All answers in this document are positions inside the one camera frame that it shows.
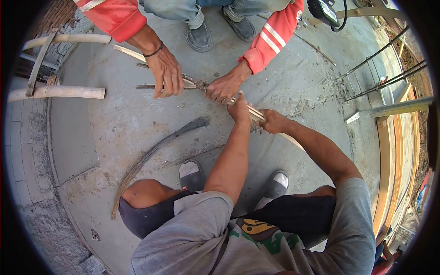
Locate rusty metal cutter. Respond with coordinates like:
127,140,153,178
135,63,210,92

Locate person's left hand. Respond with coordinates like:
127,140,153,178
227,91,253,126

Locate bamboo pole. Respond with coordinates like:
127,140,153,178
309,7,407,27

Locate grey metal profile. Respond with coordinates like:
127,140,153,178
345,96,435,124

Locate person's legs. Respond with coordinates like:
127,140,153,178
118,160,337,250

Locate person's body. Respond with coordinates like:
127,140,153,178
129,177,377,275

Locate bamboo ladder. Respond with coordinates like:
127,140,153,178
7,29,112,104

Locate thin stick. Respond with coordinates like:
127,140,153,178
294,33,338,67

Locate black device with cable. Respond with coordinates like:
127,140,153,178
306,0,348,33

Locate person's right hand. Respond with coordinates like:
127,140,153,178
256,109,293,135

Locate long bamboo strip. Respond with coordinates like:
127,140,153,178
114,45,306,151

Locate wooden frame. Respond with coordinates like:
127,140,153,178
372,82,422,245

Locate curved bundle of grey wire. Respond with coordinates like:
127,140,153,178
110,116,210,220

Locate person's left fingers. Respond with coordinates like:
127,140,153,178
228,91,252,112

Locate steel rebar cage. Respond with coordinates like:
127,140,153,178
335,26,428,102

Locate person's right fingers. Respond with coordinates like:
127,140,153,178
256,110,272,133

